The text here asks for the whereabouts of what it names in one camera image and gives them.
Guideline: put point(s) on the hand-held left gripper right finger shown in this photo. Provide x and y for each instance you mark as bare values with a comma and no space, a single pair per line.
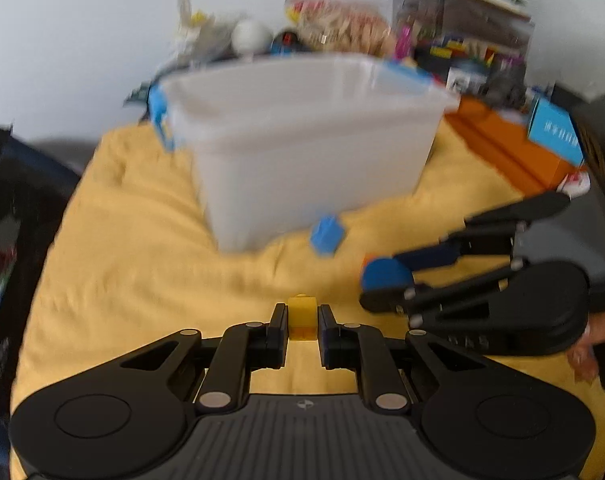
326,332

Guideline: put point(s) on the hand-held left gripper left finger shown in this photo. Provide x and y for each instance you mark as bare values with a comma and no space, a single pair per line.
280,332

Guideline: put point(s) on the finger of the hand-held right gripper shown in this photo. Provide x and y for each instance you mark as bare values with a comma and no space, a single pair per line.
432,296
432,257

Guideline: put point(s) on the small yellow building brick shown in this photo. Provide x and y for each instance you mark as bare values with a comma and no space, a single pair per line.
301,317

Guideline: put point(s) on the blue round disc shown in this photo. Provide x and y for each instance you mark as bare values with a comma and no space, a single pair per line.
385,275

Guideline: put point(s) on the white plastic storage bin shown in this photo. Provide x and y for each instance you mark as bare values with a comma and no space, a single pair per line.
307,150

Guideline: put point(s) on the person's right hand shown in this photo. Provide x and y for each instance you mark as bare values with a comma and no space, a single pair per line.
582,357

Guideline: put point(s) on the dark blue building brick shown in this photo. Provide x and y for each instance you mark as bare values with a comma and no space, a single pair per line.
327,235

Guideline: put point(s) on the orange cardboard box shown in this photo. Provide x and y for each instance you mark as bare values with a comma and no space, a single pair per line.
502,145

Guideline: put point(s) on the blue card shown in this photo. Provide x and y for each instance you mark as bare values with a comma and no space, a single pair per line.
555,132

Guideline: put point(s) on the yellow blanket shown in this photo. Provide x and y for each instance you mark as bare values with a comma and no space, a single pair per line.
122,260

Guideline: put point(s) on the pink toy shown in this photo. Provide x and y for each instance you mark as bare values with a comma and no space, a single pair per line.
403,42

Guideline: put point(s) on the clear snack bag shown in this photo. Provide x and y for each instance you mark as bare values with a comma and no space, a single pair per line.
342,25

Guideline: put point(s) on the black red blue toy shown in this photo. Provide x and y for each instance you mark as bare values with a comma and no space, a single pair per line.
288,43

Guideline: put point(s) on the dark bag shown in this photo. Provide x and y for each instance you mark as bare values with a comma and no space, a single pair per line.
12,260

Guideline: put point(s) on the white ball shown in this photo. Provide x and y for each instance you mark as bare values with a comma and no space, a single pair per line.
251,37

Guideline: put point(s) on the crinkled clear plastic bag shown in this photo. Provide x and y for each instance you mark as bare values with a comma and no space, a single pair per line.
197,30

